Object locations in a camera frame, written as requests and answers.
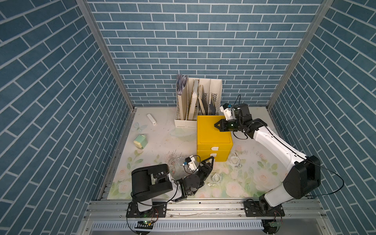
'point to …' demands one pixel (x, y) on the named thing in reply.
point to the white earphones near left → (180, 162)
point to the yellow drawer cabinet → (210, 142)
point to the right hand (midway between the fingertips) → (216, 125)
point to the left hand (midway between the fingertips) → (217, 163)
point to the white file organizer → (196, 97)
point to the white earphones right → (235, 160)
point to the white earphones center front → (216, 177)
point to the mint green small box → (140, 141)
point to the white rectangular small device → (153, 121)
